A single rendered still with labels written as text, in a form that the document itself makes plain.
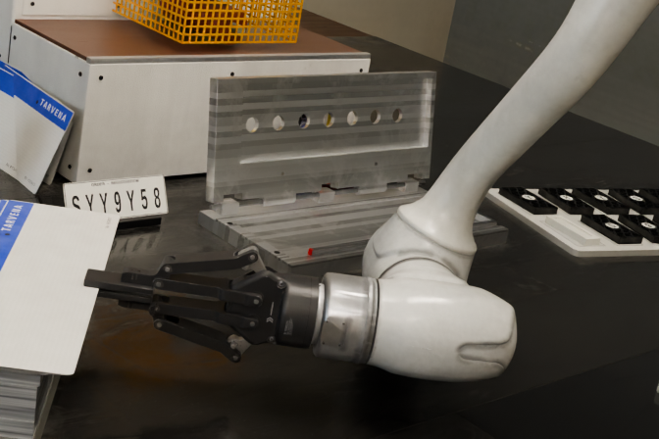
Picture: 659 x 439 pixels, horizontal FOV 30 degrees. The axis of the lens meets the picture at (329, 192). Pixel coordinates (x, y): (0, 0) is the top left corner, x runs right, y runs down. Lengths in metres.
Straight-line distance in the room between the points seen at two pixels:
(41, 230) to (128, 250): 0.26
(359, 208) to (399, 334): 0.64
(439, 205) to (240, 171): 0.44
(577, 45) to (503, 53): 3.29
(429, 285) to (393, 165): 0.69
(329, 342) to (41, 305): 0.29
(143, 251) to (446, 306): 0.52
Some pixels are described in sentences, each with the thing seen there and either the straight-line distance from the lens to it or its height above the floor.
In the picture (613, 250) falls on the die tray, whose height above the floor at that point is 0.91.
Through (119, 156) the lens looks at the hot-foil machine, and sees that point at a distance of 1.84.
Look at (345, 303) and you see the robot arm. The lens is 1.25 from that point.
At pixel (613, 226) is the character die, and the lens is 2.05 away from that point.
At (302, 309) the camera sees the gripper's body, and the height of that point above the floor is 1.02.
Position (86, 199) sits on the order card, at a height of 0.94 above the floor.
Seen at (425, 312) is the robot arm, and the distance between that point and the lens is 1.25.
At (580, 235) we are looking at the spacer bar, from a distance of 1.97.
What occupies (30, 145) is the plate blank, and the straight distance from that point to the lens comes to 1.84.
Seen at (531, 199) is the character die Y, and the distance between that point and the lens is 2.09.
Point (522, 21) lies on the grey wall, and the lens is 4.46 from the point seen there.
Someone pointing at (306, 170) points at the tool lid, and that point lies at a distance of 1.82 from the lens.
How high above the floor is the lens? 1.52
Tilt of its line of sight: 18 degrees down
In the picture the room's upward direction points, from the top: 11 degrees clockwise
